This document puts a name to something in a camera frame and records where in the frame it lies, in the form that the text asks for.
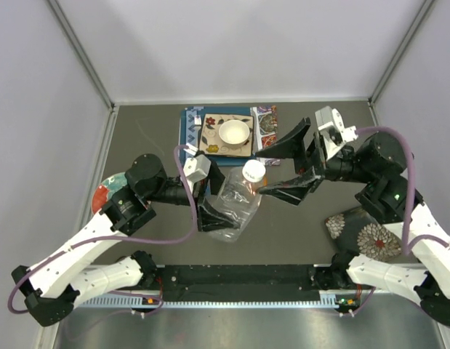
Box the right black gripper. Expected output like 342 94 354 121
255 118 376 205

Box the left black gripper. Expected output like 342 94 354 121
146 159 244 231

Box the large clear juice bottle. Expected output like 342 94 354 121
209 167 262 243

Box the white bottle cap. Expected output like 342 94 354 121
242 159 266 183

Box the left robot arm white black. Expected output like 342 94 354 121
11 145 238 326

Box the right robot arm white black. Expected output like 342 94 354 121
257 119 450 328

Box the square floral beige plate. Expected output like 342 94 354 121
198 113 254 158

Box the white ceramic bowl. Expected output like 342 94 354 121
218 120 250 146

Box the blue patterned placemat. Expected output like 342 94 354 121
180 105 278 167

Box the black floral square plate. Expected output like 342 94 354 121
325 206 401 262

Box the round red teal plate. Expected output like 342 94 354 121
91 172 127 215

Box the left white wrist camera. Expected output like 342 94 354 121
183 143 212 190

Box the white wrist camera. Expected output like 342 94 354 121
315 106 358 160
183 143 212 190

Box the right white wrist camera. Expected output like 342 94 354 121
315 106 358 160

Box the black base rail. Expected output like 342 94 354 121
148 265 339 302

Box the grey cable duct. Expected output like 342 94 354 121
79 293 358 310

